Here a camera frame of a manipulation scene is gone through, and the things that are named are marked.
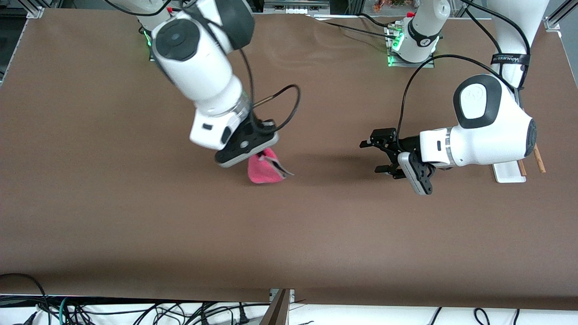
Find pink microfibre towel grey trim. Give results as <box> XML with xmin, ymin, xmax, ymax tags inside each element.
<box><xmin>247</xmin><ymin>147</ymin><xmax>287</xmax><ymax>185</ymax></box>

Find white towel rack wooden bars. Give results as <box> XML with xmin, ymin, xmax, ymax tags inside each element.
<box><xmin>492</xmin><ymin>144</ymin><xmax>547</xmax><ymax>184</ymax></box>

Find white power strip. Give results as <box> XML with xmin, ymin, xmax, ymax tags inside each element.
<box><xmin>264</xmin><ymin>0</ymin><xmax>330</xmax><ymax>14</ymax></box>

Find orange cluttered object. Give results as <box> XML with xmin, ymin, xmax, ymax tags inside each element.
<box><xmin>374</xmin><ymin>0</ymin><xmax>409</xmax><ymax>11</ymax></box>

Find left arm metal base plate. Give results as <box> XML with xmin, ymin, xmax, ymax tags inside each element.
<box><xmin>386</xmin><ymin>23</ymin><xmax>436</xmax><ymax>69</ymax></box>

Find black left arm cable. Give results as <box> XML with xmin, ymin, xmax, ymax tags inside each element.
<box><xmin>397</xmin><ymin>0</ymin><xmax>532</xmax><ymax>138</ymax></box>

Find long black table cable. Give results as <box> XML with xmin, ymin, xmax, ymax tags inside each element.
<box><xmin>312</xmin><ymin>17</ymin><xmax>392</xmax><ymax>37</ymax></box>

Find short black table cable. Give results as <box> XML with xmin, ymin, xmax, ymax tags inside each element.
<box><xmin>359</xmin><ymin>13</ymin><xmax>398</xmax><ymax>27</ymax></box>

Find metal table edge bracket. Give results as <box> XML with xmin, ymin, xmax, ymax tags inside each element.
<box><xmin>260</xmin><ymin>289</ymin><xmax>296</xmax><ymax>325</ymax></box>

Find thick black arched cable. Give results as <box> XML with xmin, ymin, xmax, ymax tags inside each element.
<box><xmin>0</xmin><ymin>273</ymin><xmax>49</xmax><ymax>325</ymax></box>

